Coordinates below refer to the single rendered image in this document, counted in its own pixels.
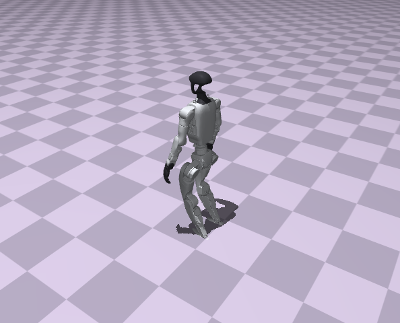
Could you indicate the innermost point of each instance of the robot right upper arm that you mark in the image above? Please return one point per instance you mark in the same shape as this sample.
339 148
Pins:
218 119

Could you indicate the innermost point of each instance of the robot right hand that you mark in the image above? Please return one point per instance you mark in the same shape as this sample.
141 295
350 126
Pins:
210 146

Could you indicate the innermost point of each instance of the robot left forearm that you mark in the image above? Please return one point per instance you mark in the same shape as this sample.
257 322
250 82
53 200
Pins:
173 156

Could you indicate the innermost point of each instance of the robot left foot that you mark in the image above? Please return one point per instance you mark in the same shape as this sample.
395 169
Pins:
196 231

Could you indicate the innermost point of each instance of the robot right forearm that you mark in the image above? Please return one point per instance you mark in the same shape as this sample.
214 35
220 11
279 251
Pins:
214 135

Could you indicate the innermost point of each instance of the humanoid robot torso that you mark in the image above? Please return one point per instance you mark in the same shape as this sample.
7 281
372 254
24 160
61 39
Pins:
201 129

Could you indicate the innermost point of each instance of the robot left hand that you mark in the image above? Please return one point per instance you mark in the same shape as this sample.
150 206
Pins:
167 172

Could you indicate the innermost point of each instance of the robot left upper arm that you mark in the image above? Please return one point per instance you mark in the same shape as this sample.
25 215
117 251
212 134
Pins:
186 114

